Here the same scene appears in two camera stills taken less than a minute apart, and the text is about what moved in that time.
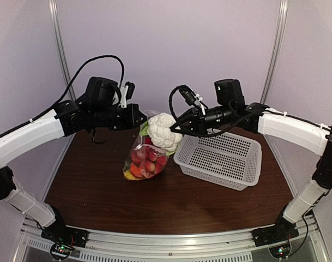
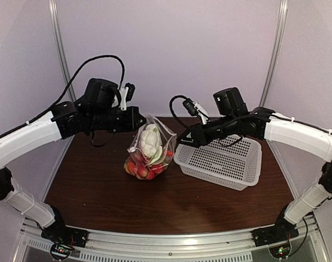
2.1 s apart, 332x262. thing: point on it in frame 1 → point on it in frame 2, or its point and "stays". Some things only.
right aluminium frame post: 277,53 stays
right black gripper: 197,123 → 199,138
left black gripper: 131,122 stays
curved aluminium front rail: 118,245 stays
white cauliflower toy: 158,127 → 151,142
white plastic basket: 231,162 stays
